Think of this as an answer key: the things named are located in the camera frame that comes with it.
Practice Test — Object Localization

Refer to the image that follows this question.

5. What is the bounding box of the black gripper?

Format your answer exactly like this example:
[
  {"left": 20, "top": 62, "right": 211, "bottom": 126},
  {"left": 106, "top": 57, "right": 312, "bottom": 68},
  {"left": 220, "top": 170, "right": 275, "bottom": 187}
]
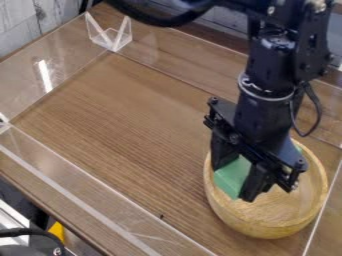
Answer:
[{"left": 203, "top": 95, "right": 299, "bottom": 202}]

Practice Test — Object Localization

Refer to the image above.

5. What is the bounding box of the green rectangular block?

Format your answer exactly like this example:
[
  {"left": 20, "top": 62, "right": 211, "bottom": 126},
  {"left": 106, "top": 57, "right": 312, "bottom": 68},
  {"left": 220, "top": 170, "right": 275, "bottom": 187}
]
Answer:
[{"left": 212, "top": 143, "right": 305, "bottom": 200}]

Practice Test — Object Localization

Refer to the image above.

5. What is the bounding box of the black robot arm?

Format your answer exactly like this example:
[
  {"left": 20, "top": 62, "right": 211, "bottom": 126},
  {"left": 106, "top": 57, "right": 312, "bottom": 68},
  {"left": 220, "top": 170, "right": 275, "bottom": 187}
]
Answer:
[{"left": 101, "top": 0, "right": 333, "bottom": 202}]

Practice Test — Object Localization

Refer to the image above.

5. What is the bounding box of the brown wooden bowl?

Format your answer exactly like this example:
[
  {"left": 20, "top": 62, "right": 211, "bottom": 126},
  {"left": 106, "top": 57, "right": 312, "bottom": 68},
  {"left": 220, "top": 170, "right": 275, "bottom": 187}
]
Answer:
[{"left": 203, "top": 140, "right": 328, "bottom": 239}]

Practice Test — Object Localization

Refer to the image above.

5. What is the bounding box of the yellow black equipment part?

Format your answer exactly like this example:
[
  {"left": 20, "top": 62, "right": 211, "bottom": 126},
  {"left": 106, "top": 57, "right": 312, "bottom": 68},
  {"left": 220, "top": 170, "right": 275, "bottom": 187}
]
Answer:
[{"left": 46, "top": 221, "right": 77, "bottom": 256}]

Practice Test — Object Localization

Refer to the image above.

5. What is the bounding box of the clear acrylic corner bracket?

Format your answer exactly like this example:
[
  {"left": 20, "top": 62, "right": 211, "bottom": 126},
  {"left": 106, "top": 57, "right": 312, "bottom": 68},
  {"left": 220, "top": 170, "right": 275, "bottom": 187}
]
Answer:
[{"left": 84, "top": 13, "right": 132, "bottom": 53}]

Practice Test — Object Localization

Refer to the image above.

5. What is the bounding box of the black cable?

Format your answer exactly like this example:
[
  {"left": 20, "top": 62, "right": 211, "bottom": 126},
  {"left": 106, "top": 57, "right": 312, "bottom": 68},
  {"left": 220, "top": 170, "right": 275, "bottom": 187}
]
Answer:
[{"left": 0, "top": 227, "right": 68, "bottom": 256}]

